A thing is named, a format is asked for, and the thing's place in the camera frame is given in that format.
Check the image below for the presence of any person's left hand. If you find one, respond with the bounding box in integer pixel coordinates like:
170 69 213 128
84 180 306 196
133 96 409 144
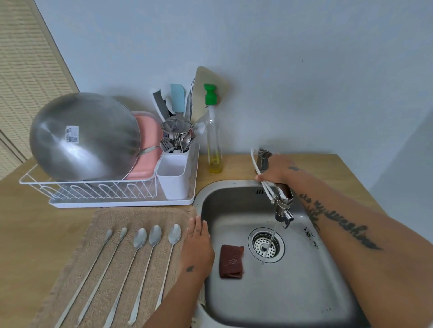
180 216 216 282

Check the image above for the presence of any person's right hand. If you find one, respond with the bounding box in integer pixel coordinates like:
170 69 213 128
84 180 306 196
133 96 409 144
254 154 300 185

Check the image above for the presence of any chrome sink faucet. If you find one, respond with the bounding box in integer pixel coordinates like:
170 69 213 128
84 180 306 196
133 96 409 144
257 148 295 230

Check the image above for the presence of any person's right forearm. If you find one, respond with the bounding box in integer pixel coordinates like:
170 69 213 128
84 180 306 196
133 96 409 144
290 168 433 328

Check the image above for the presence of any person's left forearm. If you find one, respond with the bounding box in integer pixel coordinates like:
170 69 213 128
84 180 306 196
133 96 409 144
142 272 211 328

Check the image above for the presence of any long steel spoon large bowl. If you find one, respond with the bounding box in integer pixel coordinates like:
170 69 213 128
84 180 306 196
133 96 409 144
102 228 147 328
127 225 163 326
154 224 182 311

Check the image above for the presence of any brown scouring pad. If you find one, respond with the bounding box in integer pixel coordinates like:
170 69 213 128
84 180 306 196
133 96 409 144
219 245 245 280

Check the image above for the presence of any white cutlery holder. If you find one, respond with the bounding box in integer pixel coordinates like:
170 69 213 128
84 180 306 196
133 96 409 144
156 149 195 200

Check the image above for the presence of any running water stream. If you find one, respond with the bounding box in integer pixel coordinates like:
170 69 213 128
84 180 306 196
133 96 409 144
262 221 280 266

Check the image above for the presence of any glass bottle green cap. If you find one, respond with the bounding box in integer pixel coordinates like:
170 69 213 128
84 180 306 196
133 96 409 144
204 83 224 174

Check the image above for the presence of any steel sink drain strainer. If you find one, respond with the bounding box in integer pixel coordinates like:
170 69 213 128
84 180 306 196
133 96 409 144
248 227 286 264

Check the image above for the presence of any long steel spoon small bowl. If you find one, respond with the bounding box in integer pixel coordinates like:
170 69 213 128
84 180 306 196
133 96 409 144
54 229 114 328
74 227 128 328

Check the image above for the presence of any bunch of steel cutlery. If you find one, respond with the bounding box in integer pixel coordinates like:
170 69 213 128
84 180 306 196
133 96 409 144
160 132 196 153

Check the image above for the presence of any beige towel mat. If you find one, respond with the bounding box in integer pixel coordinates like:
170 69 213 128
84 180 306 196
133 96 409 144
32 207 204 328

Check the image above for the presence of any steel mesh strainer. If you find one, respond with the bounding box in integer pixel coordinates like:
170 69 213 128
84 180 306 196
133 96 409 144
161 118 195 136

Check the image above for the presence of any pink plastic tub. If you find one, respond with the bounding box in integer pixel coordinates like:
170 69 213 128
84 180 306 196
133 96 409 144
123 111 164 180

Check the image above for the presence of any wooden cutting board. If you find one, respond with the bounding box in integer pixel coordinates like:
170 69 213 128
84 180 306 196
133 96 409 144
191 66 228 124

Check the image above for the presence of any light blue spatula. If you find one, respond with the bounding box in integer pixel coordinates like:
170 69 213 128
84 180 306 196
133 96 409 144
170 84 187 117

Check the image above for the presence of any stainless steel sink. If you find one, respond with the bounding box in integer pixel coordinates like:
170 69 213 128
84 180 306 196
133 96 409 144
194 179 373 328

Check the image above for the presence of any white grey kitchen knife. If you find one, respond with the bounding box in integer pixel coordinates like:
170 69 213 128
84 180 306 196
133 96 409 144
152 89 174 124

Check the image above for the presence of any large stainless steel wok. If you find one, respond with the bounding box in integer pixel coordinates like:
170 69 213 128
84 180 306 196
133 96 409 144
29 92 141 182

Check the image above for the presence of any woven beige cabinet door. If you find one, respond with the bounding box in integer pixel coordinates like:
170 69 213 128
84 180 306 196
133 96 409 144
0 0 80 180

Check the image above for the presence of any white faucet hose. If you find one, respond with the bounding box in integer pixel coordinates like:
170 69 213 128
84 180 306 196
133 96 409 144
250 148 282 204

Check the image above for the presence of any white wire dish rack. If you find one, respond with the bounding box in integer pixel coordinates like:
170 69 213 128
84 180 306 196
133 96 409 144
19 143 200 201

